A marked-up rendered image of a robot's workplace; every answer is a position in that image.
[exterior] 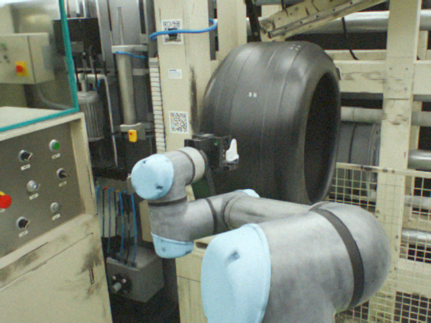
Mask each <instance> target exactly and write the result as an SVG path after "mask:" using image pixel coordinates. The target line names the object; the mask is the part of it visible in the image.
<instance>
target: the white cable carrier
mask: <svg viewBox="0 0 431 323"><path fill-rule="evenodd" d="M150 62H159V59H158V57H157V58H150ZM150 67H154V68H151V69H150V71H151V72H152V73H150V75H151V77H153V78H151V81H156V82H152V86H153V88H152V91H156V92H152V95H153V96H154V97H153V100H154V101H153V105H157V106H154V114H156V115H154V118H159V119H155V120H154V123H157V124H155V127H156V129H155V132H157V133H156V136H157V138H156V141H158V142H157V145H158V146H157V149H158V150H159V151H158V153H159V154H161V153H166V152H167V151H166V132H165V124H164V116H163V107H162V89H161V80H160V66H159V65H150ZM157 67H158V68H157ZM156 100H157V101H156Z"/></svg>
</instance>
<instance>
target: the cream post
mask: <svg viewBox="0 0 431 323"><path fill-rule="evenodd" d="M154 9H155V18H156V27H157V32H159V31H162V20H171V19H181V24H182V29H189V30H198V29H203V28H208V12H207V0H154ZM158 54H159V63H160V80H161V89H162V107H163V116H164V124H165V132H166V151H167V152H169V151H174V150H177V149H182V148H184V145H185V139H187V138H189V139H192V135H195V134H197V125H198V118H199V110H200V109H201V104H202V100H203V96H204V93H205V89H206V87H207V83H208V81H209V80H210V79H211V57H210V42H209V31H208V32H205V33H201V34H183V44H163V39H162V35H161V36H158ZM169 69H181V74H182V79H169V72H168V70H169ZM169 110H172V111H185V112H188V124H189V134H181V133H171V132H170V123H169V113H168V111H169ZM185 188H186V194H187V200H188V202H189V201H193V200H195V197H194V194H193V189H192V186H191V185H188V186H186V187H185ZM202 262H203V259H201V258H195V257H192V256H191V253H189V254H186V256H183V257H180V258H176V275H177V284H178V301H179V311H180V323H207V318H206V317H205V313H204V309H203V301H202V294H201V268H202Z"/></svg>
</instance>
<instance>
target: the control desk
mask: <svg viewBox="0 0 431 323"><path fill-rule="evenodd" d="M97 213H98V211H97V205H96V195H95V189H94V179H93V178H92V169H91V162H90V152H89V146H88V136H87V130H86V120H85V114H83V112H79V111H77V112H74V113H71V114H67V115H63V116H58V117H55V118H50V119H47V120H42V122H37V123H34V124H29V125H26V126H22V127H18V128H14V129H10V130H9V131H3V132H1V133H0V323H112V314H111V313H110V303H109V297H108V287H107V282H106V271H105V265H104V255H103V250H102V244H101V239H100V228H99V222H98V216H97Z"/></svg>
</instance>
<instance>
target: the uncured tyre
mask: <svg viewBox="0 0 431 323"><path fill-rule="evenodd" d="M293 44H297V45H300V46H302V48H301V49H300V50H299V51H295V50H288V48H289V47H290V46H291V45H293ZM249 90H259V93H258V97H257V99H247V95H248V91H249ZM340 128H341V94H340V86H339V78H338V73H337V69H336V66H335V64H334V62H333V60H332V59H331V57H330V56H329V55H328V54H327V53H325V52H324V51H323V49H322V48H321V47H320V46H319V45H318V44H313V43H310V42H305V41H295V42H269V43H263V42H249V43H247V44H243V45H240V46H237V47H235V48H233V50H232V51H231V52H230V53H229V54H228V55H226V56H225V57H224V60H223V61H222V62H221V63H220V64H219V65H218V66H217V68H216V69H215V71H214V72H213V74H212V76H211V79H210V80H209V81H208V83H207V87H206V89H205V93H204V96H203V100H202V104H201V109H200V110H199V118H198V125H197V134H198V133H205V134H214V136H216V137H225V136H228V135H231V143H232V140H233V139H234V140H235V141H236V147H237V154H238V167H237V168H236V169H234V170H230V171H226V172H224V173H221V174H214V173H213V174H212V178H213V184H214V187H215V193H216V196H217V195H221V194H228V193H231V192H233V191H235V190H247V189H251V190H254V191H255V192H256V194H257V195H259V197H261V198H266V199H274V200H279V201H283V202H287V203H295V204H300V205H308V206H313V205H315V204H317V203H321V202H327V198H328V196H329V191H330V189H331V185H332V181H333V176H334V172H335V169H336V164H337V156H338V151H339V138H340Z"/></svg>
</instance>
